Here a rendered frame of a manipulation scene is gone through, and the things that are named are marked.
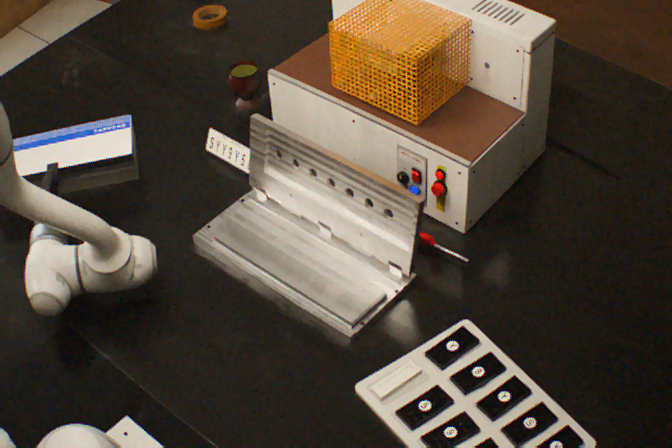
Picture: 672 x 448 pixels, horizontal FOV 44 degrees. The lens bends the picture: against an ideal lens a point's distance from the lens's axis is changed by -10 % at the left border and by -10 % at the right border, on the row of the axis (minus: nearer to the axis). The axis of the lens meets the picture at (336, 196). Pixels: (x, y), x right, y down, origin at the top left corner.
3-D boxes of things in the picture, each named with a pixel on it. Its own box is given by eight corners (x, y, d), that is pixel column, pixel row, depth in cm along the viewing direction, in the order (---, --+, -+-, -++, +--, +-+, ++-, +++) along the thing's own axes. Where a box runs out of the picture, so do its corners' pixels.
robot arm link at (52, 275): (33, 274, 182) (87, 266, 184) (31, 327, 171) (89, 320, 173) (20, 238, 175) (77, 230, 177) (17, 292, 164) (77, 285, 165)
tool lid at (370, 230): (250, 115, 191) (256, 112, 192) (248, 190, 202) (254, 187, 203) (419, 202, 169) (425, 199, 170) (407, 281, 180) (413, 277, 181)
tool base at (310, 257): (194, 243, 194) (191, 231, 192) (259, 191, 205) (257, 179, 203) (350, 344, 172) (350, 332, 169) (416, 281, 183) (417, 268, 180)
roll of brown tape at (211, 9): (201, 33, 258) (200, 26, 256) (188, 19, 264) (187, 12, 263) (233, 21, 261) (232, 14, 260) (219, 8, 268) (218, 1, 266)
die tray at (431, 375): (353, 388, 164) (352, 385, 163) (466, 321, 174) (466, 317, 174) (485, 529, 139) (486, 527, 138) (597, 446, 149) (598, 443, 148)
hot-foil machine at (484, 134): (273, 138, 219) (258, 4, 193) (378, 62, 241) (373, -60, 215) (540, 279, 181) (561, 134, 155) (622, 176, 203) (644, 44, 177)
